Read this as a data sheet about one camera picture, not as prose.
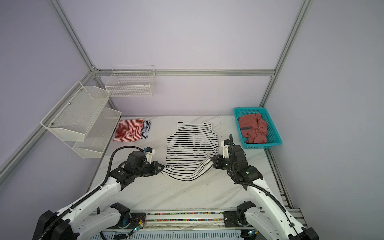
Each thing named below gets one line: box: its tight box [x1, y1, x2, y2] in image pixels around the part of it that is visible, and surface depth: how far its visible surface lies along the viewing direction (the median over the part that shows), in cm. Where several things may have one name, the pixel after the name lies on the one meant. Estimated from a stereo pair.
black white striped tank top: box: [160, 121, 219, 181], surface depth 103 cm
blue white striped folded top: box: [141, 120, 151, 139], surface depth 113 cm
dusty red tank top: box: [238, 113, 268, 144], surface depth 110 cm
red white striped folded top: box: [113, 119, 144, 142], surface depth 106 cm
